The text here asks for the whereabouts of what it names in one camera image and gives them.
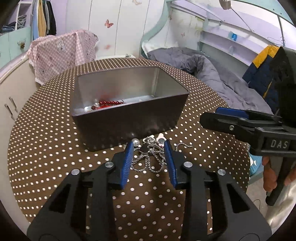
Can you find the person's right hand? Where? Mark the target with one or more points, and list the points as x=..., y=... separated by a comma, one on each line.
x=270, y=177

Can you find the dark metal tin box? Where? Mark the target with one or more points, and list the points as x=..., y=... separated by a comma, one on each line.
x=111, y=107

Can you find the hanging clothes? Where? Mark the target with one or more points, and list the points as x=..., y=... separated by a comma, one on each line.
x=43, y=22

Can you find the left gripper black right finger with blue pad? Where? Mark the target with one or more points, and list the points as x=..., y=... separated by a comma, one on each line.
x=216, y=208

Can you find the navy yellow jacket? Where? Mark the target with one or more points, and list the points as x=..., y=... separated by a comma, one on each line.
x=260, y=78

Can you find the white wardrobe butterfly stickers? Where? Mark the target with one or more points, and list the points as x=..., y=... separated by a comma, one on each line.
x=119, y=25

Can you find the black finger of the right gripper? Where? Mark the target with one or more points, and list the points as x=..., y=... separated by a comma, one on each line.
x=226, y=124

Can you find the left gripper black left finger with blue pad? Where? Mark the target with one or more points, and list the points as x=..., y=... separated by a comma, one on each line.
x=81, y=207

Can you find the grey duvet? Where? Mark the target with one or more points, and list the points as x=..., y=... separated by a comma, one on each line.
x=230, y=87

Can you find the beige cabinet with handles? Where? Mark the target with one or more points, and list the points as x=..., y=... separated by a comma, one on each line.
x=17, y=86

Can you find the lilac wall shelf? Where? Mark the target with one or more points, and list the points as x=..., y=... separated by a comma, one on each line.
x=233, y=37

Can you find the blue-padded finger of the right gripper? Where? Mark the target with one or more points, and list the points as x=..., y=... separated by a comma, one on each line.
x=231, y=114

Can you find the teal drawer unit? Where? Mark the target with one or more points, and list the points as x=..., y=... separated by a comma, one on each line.
x=14, y=44

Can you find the pink bear patterned cloth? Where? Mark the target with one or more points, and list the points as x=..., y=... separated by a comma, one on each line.
x=52, y=55

